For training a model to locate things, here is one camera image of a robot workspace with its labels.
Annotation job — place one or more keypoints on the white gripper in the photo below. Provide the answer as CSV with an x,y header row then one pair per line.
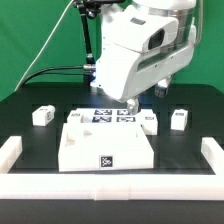
x,y
143,46

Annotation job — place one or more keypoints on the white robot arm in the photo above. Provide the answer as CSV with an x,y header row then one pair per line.
x,y
143,46

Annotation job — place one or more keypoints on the white U-shaped obstacle fence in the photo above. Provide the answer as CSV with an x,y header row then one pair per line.
x,y
122,187

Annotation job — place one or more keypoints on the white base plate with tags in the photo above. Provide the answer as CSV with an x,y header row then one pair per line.
x,y
146,118

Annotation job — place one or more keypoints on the black camera stand pole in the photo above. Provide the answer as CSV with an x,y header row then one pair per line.
x,y
89,9

